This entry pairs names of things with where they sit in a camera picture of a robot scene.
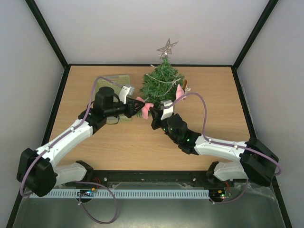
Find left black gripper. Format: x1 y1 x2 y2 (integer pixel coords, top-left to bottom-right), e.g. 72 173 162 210
105 97 145 119

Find pink ornaments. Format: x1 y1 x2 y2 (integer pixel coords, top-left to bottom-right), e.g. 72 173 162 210
136 97 154 120

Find small green christmas tree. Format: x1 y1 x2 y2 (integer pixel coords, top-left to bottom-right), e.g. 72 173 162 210
139 57 185 108

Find green plastic basket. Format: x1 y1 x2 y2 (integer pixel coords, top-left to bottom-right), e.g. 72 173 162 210
94 74 133 124

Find pink felt triangle ornament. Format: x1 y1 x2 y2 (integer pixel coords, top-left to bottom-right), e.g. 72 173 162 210
176 84 186 100

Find brown gingerbread ornament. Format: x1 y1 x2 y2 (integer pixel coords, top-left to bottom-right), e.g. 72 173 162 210
182 79 191 93

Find silver star ornament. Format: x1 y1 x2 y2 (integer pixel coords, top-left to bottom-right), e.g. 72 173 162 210
157 38 178 59

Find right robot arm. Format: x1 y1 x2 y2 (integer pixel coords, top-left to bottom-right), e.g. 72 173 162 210
150 108 279 187

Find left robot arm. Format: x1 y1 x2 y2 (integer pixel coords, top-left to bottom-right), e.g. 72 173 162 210
17 85 145 197

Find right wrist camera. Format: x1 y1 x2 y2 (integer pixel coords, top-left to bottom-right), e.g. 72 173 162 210
161 100 174 120

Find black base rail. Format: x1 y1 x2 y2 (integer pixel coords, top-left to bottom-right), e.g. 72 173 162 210
78 169 276 188

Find white slotted cable duct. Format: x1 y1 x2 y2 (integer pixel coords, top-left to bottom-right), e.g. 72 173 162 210
45 189 209 199

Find purple loop cable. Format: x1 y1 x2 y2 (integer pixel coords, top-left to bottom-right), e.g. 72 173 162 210
77 182 119 224

